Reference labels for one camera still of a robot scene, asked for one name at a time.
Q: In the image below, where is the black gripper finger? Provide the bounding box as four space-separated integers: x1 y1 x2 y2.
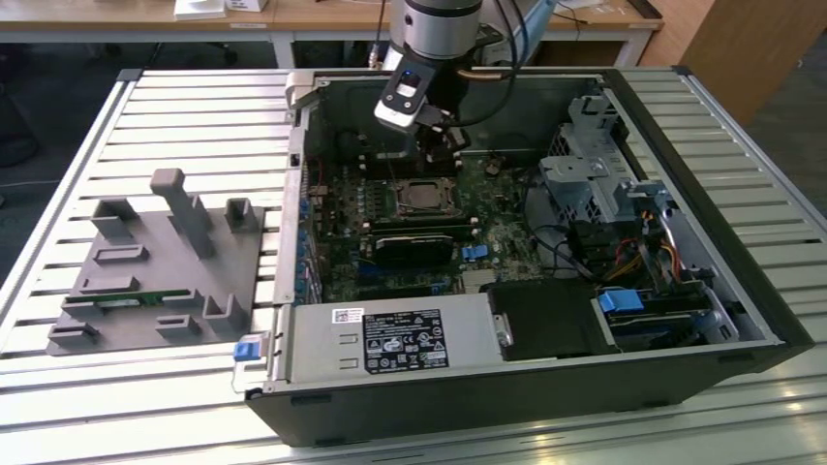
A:
442 125 472 173
419 125 447 175

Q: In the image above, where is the silver CPU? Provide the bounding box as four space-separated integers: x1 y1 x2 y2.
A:
403 183 451 207

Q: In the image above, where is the metal socket cover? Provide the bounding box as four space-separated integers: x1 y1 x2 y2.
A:
394 178 462 217

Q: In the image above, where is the black RAM slot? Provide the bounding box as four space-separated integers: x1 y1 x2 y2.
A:
358 150 462 179

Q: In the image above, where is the CPU socket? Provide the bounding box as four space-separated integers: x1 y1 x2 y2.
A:
392 177 466 218

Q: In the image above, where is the black RAM stick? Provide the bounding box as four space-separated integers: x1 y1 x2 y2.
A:
372 216 472 229

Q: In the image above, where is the silver drive cage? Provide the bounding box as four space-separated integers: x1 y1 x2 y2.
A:
538 94 647 225

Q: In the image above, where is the green motherboard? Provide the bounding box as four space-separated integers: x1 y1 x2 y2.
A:
303 154 551 304

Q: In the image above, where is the black graphics card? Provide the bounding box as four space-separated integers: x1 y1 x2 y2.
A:
371 233 455 268

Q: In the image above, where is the small silver heatsink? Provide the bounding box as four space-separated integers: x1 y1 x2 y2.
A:
460 268 500 293

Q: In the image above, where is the black plastic shroud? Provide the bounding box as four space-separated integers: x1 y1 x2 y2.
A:
482 279 619 362

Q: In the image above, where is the blue disk carrier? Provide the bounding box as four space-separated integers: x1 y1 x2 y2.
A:
598 289 646 316

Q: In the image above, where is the silver power supply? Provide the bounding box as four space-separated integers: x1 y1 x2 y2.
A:
283 294 512 384

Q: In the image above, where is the large white box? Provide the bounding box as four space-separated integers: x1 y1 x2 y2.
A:
172 0 228 21

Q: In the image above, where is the wooden cabinet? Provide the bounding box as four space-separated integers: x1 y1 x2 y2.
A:
636 0 827 126

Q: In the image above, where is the black hard disk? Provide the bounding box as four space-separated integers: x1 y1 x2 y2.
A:
606 309 710 351

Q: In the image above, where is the grey parts rack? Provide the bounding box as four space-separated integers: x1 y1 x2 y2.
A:
45 168 268 357

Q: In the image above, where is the green RAM stick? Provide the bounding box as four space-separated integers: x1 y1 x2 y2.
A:
63 289 195 309

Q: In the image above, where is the black PC case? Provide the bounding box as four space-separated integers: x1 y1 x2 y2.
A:
243 66 814 448

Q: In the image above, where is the wooden desk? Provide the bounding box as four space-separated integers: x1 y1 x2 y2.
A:
0 0 666 69

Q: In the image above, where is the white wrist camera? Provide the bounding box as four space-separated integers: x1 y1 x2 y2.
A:
372 67 442 131

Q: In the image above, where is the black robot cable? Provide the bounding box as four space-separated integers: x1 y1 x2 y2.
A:
451 0 538 128

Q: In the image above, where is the grey case handle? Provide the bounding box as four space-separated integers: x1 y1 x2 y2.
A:
283 70 324 110

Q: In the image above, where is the black wire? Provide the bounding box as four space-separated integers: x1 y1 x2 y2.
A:
523 181 600 282

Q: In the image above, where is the silver disk bay bracket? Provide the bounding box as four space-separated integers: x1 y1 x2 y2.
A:
619 179 742 343

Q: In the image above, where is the yellow red wire bundle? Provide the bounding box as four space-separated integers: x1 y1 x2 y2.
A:
606 241 684 285

